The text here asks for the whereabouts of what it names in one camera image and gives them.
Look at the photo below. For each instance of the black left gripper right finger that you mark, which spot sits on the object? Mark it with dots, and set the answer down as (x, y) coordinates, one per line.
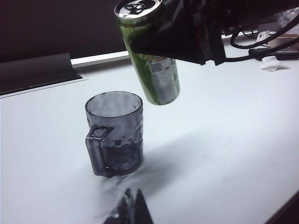
(143, 210)

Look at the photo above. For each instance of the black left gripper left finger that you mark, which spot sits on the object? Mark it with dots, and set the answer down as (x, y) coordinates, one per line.
(121, 210)

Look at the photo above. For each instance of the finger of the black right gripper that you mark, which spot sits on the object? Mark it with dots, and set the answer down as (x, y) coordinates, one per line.
(177, 39)

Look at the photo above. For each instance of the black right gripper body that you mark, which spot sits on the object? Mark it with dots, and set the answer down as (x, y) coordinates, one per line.
(212, 35)

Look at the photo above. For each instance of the green energy drink can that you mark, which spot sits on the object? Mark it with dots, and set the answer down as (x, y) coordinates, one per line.
(163, 79)

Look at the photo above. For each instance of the white paper tag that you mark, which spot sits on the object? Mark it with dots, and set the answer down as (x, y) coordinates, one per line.
(271, 64)

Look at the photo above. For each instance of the dark translucent textured mug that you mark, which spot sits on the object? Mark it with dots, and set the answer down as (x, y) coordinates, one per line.
(116, 140)

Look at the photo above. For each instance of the brown cardboard box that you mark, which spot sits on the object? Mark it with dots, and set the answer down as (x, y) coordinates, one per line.
(289, 38)

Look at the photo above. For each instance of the grey desk divider panel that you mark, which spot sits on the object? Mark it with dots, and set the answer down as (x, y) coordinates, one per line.
(46, 28)

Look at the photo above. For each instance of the dark device at top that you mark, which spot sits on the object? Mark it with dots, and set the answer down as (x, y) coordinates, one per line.
(35, 70)

